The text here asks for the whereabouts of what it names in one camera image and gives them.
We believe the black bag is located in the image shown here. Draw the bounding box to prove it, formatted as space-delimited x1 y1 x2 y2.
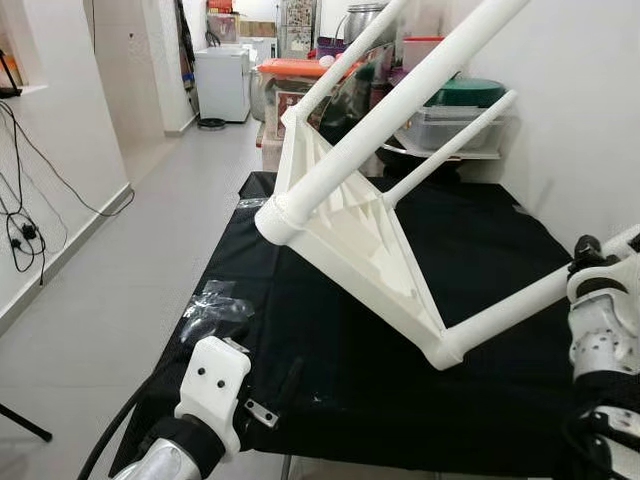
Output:
320 60 396 141

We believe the clear plastic container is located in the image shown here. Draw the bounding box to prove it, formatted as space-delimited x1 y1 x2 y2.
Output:
400 100 516 159

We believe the clear tape patch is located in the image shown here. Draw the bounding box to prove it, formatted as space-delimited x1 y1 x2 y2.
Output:
180 280 256 346

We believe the beige cloth covered bench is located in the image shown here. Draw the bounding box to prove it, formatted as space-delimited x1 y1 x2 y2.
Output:
258 135 293 173

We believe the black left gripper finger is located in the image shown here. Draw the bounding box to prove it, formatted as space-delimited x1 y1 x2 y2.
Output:
274 358 306 413

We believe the black tablecloth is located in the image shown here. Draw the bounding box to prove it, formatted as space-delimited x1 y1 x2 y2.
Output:
108 170 640 479

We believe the silver metal pot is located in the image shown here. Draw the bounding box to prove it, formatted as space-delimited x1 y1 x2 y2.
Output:
345 3 393 46

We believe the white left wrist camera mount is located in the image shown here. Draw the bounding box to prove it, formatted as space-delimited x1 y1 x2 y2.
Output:
175 337 251 461

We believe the grey wall cable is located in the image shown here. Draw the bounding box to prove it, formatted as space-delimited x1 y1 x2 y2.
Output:
0 120 48 288
0 100 136 218

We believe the black wok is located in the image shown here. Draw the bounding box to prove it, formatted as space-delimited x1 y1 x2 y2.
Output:
375 135 471 169

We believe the white cabinet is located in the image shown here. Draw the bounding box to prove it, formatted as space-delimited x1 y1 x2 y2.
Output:
195 45 251 123

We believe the white plastic table leg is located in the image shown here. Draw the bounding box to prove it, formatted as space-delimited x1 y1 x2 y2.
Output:
383 90 519 206
290 0 411 126
255 0 531 246
430 225 640 371

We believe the storage box with orange lid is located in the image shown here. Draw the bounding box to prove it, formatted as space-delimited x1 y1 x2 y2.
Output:
258 58 346 141

